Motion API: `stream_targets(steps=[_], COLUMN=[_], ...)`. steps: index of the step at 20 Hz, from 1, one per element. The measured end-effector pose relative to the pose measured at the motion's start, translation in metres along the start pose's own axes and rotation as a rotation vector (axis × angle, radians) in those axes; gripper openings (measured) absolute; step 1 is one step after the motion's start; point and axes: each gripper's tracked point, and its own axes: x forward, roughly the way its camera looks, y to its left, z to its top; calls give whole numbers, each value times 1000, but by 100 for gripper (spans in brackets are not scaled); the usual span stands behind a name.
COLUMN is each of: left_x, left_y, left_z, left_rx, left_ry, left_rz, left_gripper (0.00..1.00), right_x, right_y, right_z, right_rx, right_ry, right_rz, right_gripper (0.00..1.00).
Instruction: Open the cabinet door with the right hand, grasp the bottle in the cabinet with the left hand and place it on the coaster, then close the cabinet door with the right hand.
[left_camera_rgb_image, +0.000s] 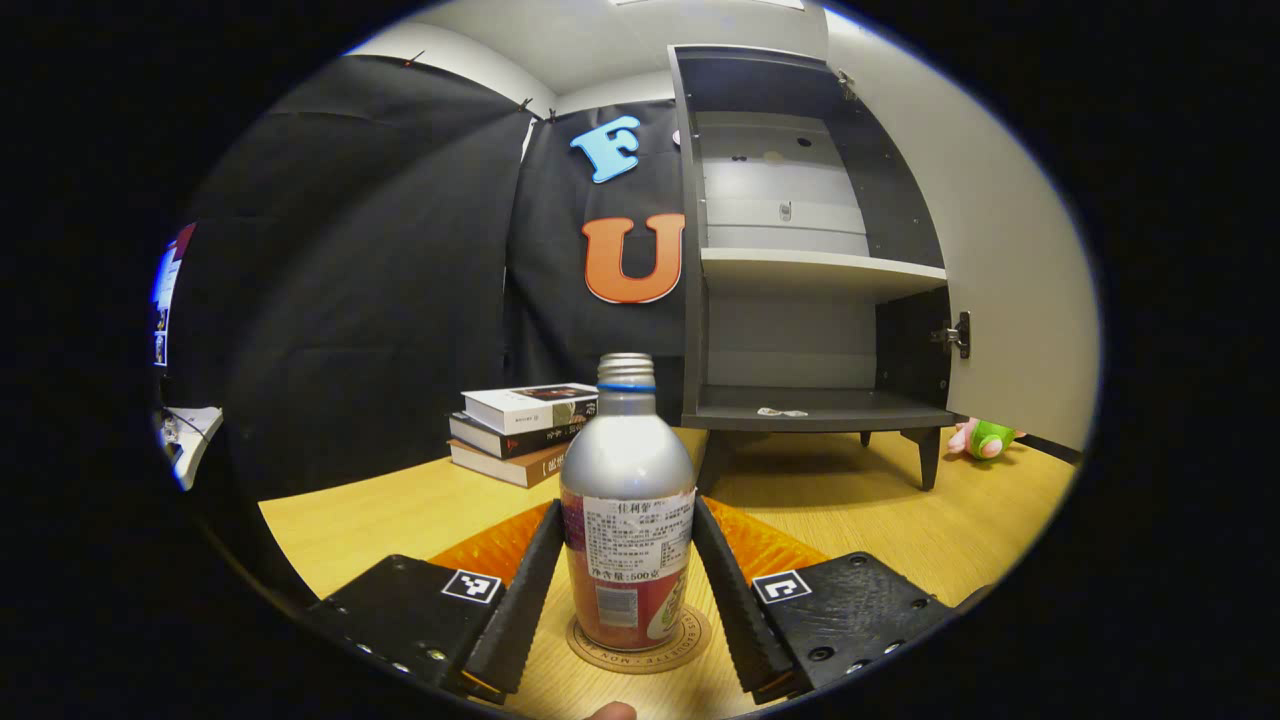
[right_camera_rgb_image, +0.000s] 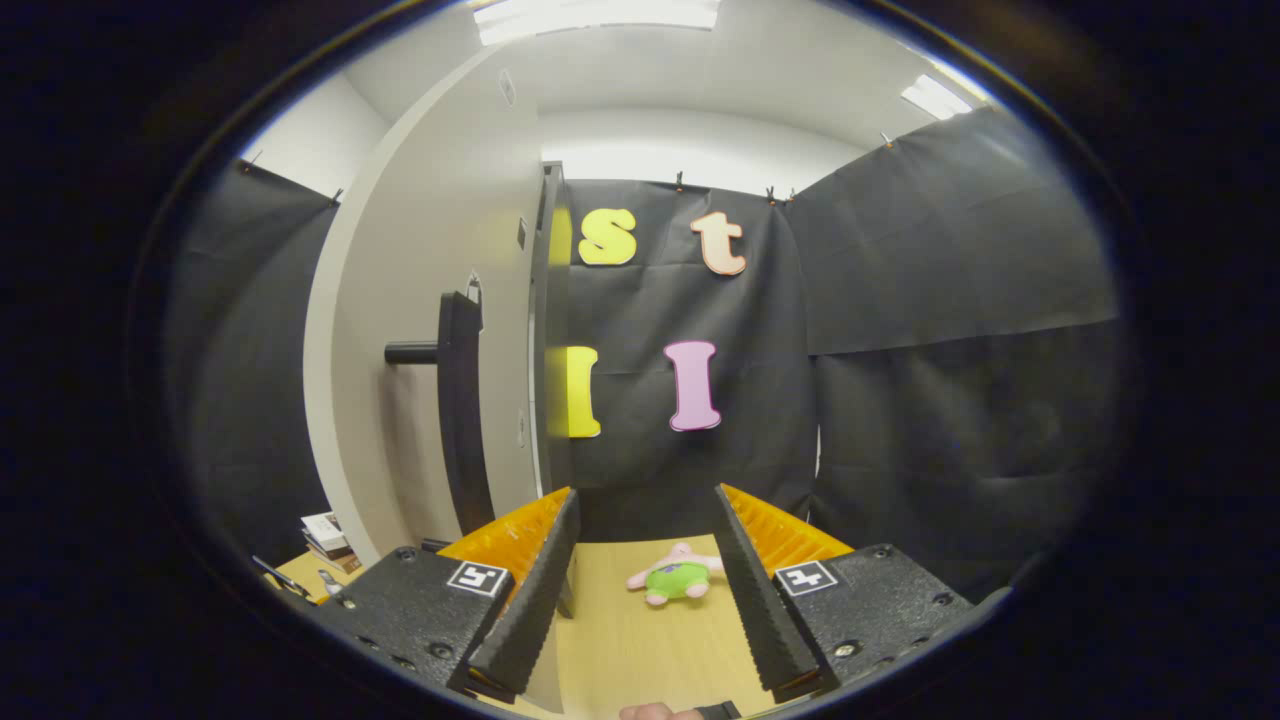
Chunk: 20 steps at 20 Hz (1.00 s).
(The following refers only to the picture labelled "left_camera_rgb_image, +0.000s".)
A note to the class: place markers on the metal door hinge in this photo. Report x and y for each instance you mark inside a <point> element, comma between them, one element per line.
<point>955,335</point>

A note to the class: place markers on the green and pink plush toy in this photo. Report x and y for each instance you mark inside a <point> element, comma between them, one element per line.
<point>988,438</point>

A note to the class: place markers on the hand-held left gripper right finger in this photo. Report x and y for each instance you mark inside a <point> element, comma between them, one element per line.
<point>735,610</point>

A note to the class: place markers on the dark grey cabinet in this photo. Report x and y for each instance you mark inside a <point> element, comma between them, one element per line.
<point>790,340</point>

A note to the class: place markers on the silver bottle with red label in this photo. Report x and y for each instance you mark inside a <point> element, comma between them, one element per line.
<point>625,470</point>

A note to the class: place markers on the light grey cabinet door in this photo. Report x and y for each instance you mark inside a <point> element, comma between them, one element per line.
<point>1000,250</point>

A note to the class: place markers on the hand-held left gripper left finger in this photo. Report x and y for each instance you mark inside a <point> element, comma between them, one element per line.
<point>525,610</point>

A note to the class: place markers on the black backdrop cloth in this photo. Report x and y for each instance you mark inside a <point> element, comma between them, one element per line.
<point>350,300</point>

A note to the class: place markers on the round brown coaster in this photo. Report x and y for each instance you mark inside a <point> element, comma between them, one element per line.
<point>692,640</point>

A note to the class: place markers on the white cover book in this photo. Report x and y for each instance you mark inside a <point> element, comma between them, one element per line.
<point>520,405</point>

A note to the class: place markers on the white furniture piece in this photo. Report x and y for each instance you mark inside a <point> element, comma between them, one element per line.
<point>190,440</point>

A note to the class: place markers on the brown cover book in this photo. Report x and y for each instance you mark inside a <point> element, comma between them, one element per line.
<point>500,465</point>

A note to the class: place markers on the dark cover book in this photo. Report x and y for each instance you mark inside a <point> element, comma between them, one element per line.
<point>500,440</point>

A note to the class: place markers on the colourful wall poster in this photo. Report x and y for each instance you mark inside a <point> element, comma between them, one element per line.
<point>168,290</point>

